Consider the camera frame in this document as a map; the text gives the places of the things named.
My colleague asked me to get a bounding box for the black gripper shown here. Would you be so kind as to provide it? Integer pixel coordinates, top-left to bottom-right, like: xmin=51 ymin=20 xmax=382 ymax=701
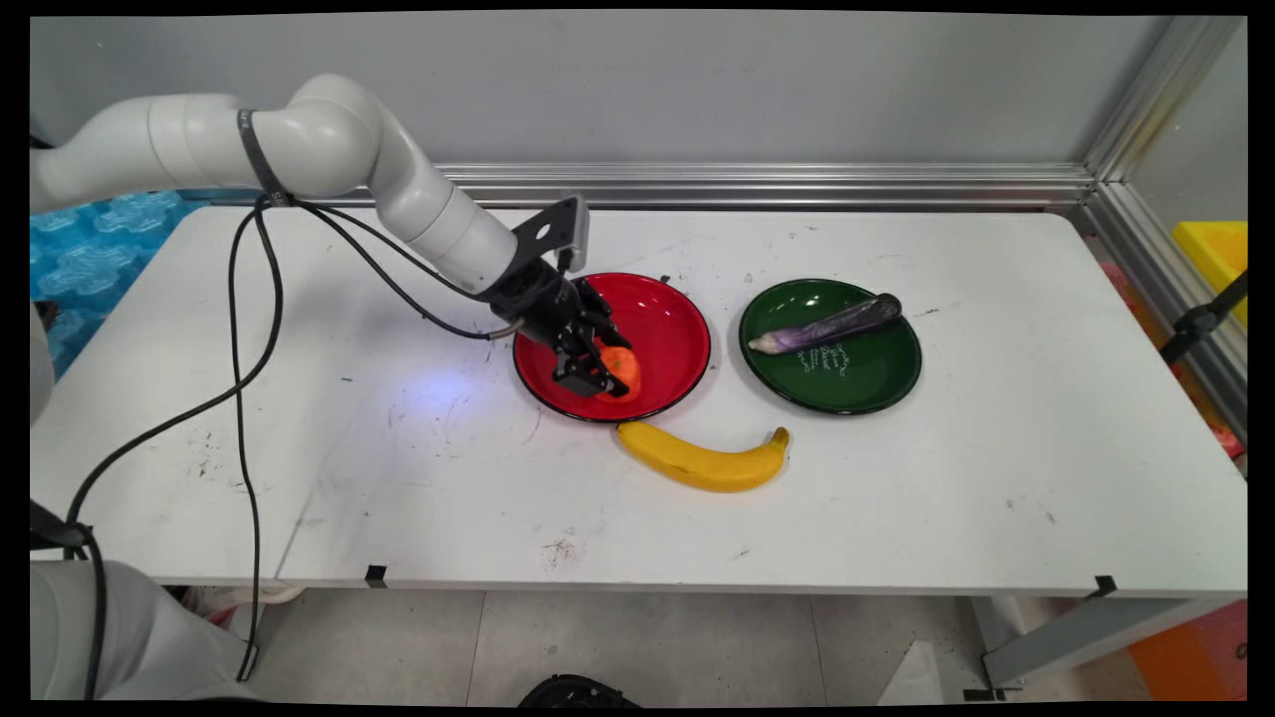
xmin=487 ymin=260 xmax=633 ymax=398

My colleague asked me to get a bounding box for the black strap on arm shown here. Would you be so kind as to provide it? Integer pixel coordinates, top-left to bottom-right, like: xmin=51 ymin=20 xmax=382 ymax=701
xmin=236 ymin=108 xmax=292 ymax=207

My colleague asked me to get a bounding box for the aluminium frame post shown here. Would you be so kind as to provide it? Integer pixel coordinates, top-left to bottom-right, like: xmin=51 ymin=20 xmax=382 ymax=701
xmin=1084 ymin=15 xmax=1247 ymax=186

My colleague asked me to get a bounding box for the orange box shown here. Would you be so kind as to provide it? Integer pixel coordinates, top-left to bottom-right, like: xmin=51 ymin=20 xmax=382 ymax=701
xmin=1129 ymin=600 xmax=1248 ymax=701

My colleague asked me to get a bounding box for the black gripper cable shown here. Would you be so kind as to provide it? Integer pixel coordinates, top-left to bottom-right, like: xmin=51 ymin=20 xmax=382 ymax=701
xmin=227 ymin=199 xmax=524 ymax=683

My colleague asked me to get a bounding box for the short aluminium frame rail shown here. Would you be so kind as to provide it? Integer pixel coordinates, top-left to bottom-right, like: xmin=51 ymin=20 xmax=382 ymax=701
xmin=1074 ymin=182 xmax=1248 ymax=444

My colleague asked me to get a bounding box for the dark green plate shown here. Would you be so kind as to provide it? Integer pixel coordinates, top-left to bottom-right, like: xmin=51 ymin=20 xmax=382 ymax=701
xmin=738 ymin=278 xmax=923 ymax=416

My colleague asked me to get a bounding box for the black strap at base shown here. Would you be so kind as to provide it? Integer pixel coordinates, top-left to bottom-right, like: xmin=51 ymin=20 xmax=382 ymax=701
xmin=30 ymin=498 xmax=96 ymax=551

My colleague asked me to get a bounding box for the purple toy eggplant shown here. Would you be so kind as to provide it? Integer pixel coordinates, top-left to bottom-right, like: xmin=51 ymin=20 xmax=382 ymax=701
xmin=747 ymin=292 xmax=904 ymax=356

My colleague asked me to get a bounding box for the yellow toy banana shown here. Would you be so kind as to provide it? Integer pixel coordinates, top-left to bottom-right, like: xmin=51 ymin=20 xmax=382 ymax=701
xmin=616 ymin=419 xmax=792 ymax=494

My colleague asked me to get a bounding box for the black camera cable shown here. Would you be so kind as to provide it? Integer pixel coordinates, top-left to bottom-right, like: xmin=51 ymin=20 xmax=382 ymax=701
xmin=63 ymin=194 xmax=577 ymax=700

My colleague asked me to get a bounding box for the long aluminium frame rail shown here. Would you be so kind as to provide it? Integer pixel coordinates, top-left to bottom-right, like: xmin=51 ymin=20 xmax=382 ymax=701
xmin=199 ymin=162 xmax=1097 ymax=212

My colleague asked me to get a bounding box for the red plate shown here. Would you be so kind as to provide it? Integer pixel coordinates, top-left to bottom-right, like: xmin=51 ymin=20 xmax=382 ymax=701
xmin=512 ymin=271 xmax=713 ymax=424

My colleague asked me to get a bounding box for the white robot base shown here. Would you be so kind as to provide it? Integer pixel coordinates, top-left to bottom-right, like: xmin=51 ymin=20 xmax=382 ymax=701
xmin=30 ymin=558 xmax=255 ymax=701

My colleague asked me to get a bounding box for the orange toy tangerine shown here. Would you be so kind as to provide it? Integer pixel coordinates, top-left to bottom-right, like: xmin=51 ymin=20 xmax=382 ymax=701
xmin=598 ymin=346 xmax=642 ymax=404

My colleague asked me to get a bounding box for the yellow plastic bin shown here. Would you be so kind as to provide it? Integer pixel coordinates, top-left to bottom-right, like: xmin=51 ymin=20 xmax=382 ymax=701
xmin=1171 ymin=220 xmax=1248 ymax=330

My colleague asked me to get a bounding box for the grey table leg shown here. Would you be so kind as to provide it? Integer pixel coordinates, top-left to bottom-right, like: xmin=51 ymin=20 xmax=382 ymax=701
xmin=981 ymin=596 xmax=1246 ymax=691

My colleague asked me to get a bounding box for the black round floor object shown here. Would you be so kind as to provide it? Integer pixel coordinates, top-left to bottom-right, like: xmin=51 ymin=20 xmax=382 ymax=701
xmin=518 ymin=674 xmax=640 ymax=708

